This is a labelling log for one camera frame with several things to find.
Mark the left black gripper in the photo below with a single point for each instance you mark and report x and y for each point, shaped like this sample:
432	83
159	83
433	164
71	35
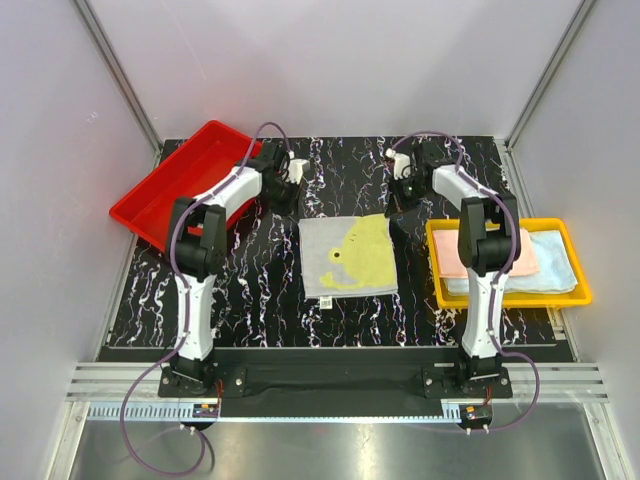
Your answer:
290	206

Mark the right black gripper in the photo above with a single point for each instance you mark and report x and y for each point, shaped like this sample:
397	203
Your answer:
396	204

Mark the pink towel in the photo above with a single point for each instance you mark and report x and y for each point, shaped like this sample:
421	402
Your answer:
451	267

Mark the grey yellow frog towel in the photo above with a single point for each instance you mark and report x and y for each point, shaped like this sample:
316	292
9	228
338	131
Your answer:
347	257

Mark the light blue towel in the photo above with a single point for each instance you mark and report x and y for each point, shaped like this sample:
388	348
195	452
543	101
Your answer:
555	275

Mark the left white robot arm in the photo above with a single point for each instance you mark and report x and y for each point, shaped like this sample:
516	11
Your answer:
196	247

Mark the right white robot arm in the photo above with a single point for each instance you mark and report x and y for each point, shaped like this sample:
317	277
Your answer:
488	245

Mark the red plastic bin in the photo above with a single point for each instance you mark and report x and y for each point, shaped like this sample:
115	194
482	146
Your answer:
205	159

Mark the yellow plastic bin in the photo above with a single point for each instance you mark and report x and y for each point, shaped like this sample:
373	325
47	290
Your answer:
580	295

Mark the left connector box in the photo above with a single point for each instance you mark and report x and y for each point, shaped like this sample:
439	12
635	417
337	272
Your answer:
206	410

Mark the connector box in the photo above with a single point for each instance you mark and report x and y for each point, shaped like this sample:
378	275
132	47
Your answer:
477	414
206	410

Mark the right connector box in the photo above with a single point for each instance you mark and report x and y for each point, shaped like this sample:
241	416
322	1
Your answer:
477	414

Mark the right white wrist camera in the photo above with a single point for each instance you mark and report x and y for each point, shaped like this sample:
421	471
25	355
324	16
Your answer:
400	164

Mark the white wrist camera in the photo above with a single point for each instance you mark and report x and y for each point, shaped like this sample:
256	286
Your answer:
296	170
400	164

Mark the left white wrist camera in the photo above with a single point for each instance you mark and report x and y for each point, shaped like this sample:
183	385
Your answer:
296	170

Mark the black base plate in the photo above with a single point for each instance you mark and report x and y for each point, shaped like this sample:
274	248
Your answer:
432	381

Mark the aluminium rail frame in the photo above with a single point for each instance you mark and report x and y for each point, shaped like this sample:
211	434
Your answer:
549	382

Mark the white slotted cable duct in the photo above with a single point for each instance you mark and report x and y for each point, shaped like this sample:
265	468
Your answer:
144	411

